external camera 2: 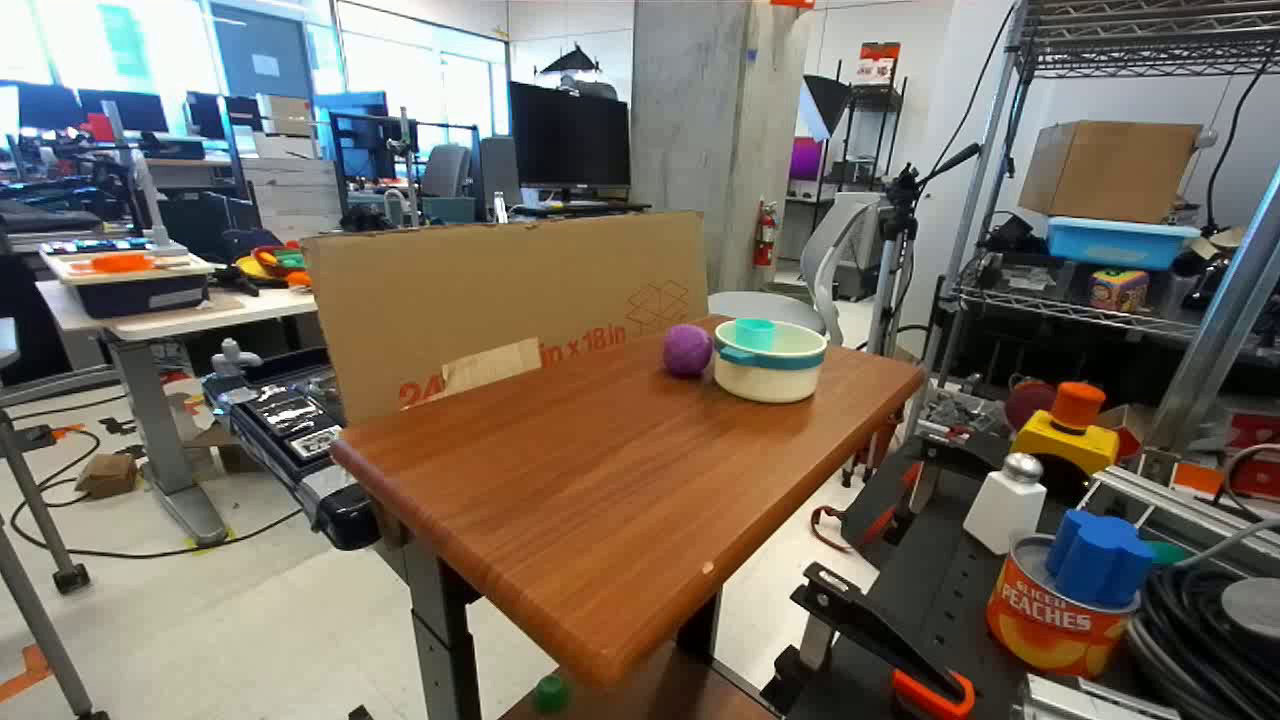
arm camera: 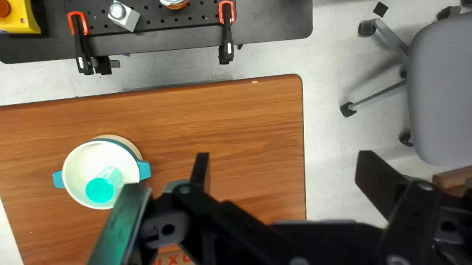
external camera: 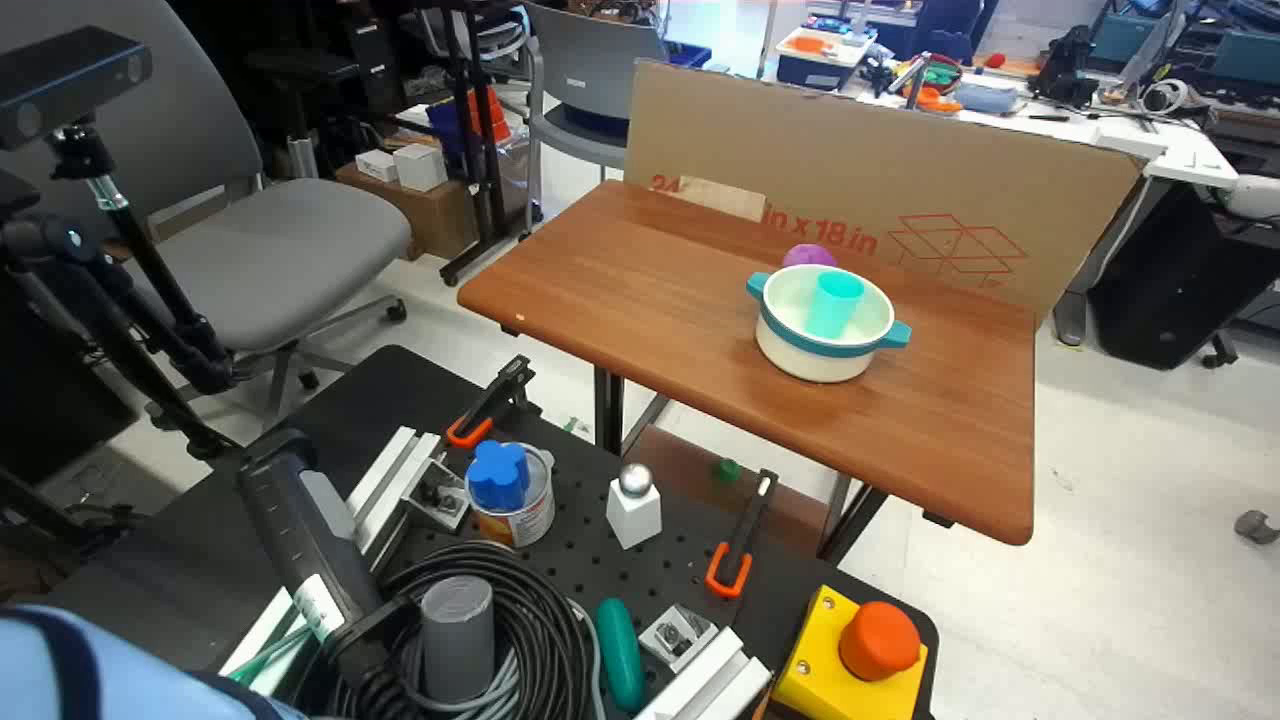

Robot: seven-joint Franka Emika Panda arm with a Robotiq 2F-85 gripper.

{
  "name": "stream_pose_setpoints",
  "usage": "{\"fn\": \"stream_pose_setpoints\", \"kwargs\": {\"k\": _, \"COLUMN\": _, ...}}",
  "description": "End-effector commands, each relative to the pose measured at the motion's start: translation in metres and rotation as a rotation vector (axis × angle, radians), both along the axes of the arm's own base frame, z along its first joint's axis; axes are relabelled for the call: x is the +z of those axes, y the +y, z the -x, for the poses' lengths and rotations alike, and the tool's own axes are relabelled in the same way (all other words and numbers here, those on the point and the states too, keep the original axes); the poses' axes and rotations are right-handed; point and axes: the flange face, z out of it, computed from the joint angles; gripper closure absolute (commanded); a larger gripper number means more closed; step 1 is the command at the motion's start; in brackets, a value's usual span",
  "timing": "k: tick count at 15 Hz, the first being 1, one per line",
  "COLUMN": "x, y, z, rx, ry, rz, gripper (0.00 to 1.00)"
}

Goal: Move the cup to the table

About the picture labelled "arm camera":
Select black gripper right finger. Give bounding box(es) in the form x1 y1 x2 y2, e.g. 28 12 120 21
353 149 472 265

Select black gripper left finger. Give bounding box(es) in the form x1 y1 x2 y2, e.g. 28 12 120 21
87 152 277 265

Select cardboard panel with red print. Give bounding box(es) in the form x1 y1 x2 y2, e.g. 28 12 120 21
151 247 194 265

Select grey office chair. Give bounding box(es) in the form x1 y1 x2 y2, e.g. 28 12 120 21
337 4 472 168

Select wooden table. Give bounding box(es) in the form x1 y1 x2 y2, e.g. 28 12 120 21
0 72 308 265

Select small black floor block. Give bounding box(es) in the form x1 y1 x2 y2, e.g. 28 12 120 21
371 2 389 18

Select black perforated board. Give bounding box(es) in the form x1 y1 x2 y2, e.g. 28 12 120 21
0 0 314 65

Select white shaker with silver cap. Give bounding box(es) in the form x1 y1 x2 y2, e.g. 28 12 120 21
106 0 143 34

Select orange peaches can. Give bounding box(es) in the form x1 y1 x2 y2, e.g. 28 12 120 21
157 0 191 12

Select yellow emergency stop box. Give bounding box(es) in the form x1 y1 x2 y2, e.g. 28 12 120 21
0 0 42 35

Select white pot with teal handles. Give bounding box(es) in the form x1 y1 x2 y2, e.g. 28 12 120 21
50 134 153 212

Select black clamp with orange handle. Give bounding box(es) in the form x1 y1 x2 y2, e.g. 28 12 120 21
64 10 122 77
216 0 238 66

